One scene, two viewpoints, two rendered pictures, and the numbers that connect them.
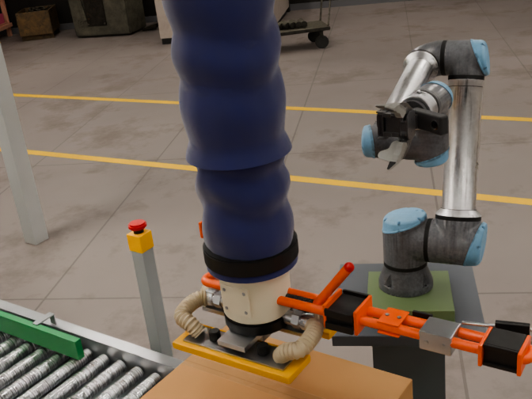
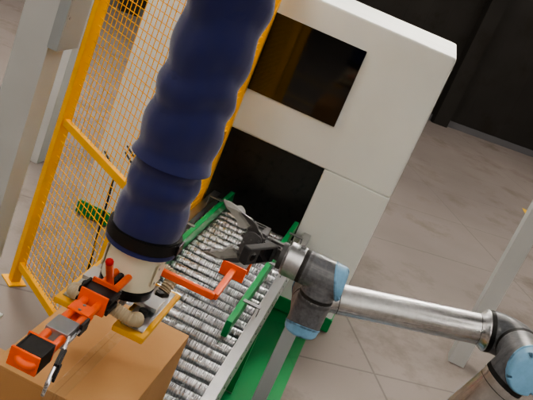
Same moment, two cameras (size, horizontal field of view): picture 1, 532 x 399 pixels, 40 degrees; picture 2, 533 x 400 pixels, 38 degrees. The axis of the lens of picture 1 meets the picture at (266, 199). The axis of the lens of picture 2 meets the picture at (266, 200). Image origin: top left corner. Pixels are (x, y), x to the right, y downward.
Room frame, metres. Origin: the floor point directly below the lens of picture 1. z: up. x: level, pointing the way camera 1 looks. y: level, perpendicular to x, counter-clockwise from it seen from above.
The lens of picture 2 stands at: (0.75, -1.94, 2.33)
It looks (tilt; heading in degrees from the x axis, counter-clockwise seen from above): 19 degrees down; 60
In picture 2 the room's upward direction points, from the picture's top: 23 degrees clockwise
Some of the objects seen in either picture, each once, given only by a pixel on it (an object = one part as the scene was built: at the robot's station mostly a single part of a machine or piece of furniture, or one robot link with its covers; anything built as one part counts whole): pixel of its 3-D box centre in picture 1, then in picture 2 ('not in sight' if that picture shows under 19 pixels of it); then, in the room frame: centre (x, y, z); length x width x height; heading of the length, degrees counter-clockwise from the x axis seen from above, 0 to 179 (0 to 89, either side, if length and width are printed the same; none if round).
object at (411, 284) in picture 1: (405, 271); not in sight; (2.23, -0.46, 0.85); 0.19 x 0.19 x 0.10
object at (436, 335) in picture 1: (439, 336); (60, 331); (1.27, -0.33, 1.23); 0.07 x 0.07 x 0.04; 55
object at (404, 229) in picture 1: (407, 236); not in sight; (2.23, -0.47, 0.99); 0.17 x 0.15 x 0.18; 64
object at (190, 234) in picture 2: not in sight; (185, 230); (2.43, 1.71, 0.60); 1.60 x 0.11 x 0.09; 54
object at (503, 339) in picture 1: (504, 351); (32, 353); (1.19, -0.44, 1.24); 0.08 x 0.07 x 0.05; 55
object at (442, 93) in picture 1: (430, 102); (323, 275); (1.83, -0.46, 1.57); 0.12 x 0.09 x 0.10; 145
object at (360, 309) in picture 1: (347, 311); (97, 296); (1.40, -0.15, 1.24); 0.10 x 0.08 x 0.06; 145
